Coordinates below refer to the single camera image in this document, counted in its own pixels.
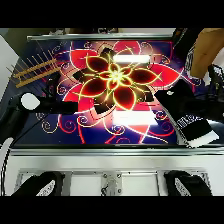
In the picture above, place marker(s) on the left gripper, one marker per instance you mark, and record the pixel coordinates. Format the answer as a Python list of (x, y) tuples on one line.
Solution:
[(68, 107)]

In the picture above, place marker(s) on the black T-shirt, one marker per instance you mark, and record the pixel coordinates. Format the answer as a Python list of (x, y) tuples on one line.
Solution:
[(175, 100)]

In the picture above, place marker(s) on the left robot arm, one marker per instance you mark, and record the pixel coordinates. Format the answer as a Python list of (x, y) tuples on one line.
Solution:
[(46, 106)]

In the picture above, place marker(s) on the wooden peg rack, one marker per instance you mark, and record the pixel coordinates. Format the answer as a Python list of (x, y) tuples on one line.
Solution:
[(33, 68)]

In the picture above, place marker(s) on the black garment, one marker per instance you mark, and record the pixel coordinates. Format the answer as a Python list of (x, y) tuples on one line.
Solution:
[(185, 41)]

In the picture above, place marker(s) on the white garment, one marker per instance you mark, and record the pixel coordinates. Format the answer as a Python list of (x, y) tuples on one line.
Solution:
[(219, 61), (203, 138)]

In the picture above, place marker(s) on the brown garment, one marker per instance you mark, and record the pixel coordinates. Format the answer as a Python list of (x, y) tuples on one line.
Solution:
[(208, 45)]

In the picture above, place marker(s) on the silver frame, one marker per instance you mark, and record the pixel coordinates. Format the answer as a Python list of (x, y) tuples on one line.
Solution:
[(100, 152)]

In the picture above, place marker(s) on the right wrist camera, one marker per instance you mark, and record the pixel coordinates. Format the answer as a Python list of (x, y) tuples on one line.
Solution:
[(216, 75)]

